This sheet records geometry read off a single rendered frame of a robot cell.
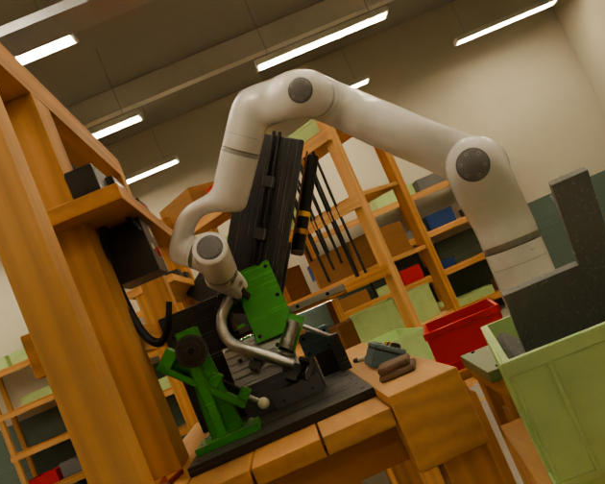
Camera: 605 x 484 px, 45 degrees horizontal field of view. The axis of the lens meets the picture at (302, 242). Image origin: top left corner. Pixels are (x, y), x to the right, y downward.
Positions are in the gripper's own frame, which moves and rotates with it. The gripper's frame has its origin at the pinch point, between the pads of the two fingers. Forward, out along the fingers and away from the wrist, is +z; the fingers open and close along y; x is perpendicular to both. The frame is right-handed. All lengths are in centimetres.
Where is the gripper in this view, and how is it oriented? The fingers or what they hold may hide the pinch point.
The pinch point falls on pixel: (230, 294)
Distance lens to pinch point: 197.3
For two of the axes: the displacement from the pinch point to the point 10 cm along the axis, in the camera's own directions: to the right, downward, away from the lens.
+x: -4.0, 8.5, -3.6
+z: 0.6, 4.1, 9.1
